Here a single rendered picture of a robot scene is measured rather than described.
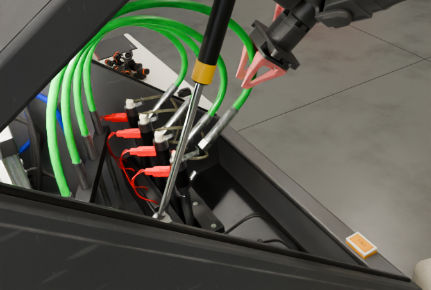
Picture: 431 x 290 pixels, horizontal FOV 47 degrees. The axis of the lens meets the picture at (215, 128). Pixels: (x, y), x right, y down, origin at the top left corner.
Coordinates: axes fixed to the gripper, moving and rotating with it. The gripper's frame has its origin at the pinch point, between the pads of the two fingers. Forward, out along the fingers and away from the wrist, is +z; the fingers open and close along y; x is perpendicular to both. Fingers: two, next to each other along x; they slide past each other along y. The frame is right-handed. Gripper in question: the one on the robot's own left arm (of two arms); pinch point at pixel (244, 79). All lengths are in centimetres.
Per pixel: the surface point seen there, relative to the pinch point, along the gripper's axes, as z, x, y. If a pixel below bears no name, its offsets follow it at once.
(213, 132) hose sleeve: 10.0, -0.9, 4.4
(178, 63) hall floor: 109, 144, -242
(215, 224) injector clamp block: 24.7, 8.7, 12.0
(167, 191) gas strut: 0.9, -26.9, 34.2
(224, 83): 5.0, 1.8, -5.9
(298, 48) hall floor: 43, 206, -219
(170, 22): -0.2, -15.0, -7.1
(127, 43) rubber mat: 42, 20, -85
